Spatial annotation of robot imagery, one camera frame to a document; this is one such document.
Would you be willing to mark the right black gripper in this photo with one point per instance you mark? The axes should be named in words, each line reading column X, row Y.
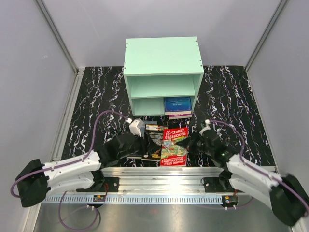
column 186, row 142

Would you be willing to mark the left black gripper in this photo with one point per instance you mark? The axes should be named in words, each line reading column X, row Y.
column 140, row 139

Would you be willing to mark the black paperback book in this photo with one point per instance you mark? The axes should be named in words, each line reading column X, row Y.
column 153, row 139

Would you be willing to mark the red 13-Storey Treehouse book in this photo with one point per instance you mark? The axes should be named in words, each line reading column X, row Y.
column 173, row 155

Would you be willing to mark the purple 117-Storey Treehouse book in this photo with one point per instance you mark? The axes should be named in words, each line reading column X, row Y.
column 180, row 116

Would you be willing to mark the blue orange Jane Eyre book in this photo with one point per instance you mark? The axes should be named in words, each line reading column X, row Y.
column 177, row 105

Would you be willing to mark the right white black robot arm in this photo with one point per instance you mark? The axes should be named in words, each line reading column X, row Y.
column 283, row 194

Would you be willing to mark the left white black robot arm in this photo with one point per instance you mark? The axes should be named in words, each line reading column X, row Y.
column 32, row 182

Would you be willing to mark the dark blue hardcover book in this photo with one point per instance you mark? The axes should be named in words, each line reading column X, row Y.
column 138, row 155

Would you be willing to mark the mint green shelf cabinet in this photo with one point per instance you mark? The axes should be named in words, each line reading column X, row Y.
column 158, row 68

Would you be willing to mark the aluminium rail frame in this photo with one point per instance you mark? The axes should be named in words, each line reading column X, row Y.
column 157, row 179

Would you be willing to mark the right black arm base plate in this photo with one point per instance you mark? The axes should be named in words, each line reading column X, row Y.
column 216, row 185

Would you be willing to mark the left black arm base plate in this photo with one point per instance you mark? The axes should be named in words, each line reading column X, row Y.
column 110, row 184

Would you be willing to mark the white slotted cable duct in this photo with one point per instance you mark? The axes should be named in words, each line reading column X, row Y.
column 134, row 199

